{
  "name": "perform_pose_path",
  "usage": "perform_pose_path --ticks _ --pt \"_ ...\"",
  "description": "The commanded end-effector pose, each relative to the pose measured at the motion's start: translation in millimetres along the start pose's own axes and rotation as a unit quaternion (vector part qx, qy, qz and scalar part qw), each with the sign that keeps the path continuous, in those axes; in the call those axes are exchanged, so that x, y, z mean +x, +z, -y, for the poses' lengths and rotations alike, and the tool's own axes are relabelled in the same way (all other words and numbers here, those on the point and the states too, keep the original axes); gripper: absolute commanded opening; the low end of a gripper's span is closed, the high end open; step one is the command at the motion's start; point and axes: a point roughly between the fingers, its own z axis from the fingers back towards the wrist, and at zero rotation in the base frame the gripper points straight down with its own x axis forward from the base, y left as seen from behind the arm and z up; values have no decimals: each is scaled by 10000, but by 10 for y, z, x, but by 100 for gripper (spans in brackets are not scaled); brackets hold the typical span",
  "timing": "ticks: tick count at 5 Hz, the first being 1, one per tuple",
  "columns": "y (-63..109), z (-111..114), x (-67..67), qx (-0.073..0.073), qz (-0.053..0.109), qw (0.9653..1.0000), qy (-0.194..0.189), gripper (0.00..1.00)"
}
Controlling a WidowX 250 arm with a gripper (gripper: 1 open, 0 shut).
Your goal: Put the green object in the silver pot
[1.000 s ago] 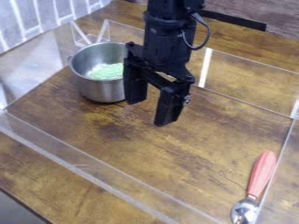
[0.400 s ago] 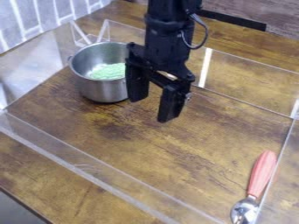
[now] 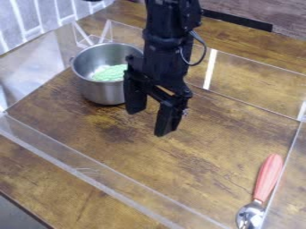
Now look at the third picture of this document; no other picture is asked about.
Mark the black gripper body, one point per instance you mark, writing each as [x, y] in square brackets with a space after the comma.
[159, 70]

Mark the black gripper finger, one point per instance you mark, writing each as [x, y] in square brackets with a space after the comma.
[168, 117]
[133, 96]

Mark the green object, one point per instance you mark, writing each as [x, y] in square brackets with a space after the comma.
[111, 73]

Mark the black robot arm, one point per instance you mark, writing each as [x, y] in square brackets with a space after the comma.
[171, 21]

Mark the silver pot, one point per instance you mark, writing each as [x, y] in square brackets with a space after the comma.
[91, 60]

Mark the clear acrylic enclosure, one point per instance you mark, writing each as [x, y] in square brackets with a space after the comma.
[84, 166]

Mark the red handled metal spoon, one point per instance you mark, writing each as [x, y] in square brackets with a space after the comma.
[250, 215]

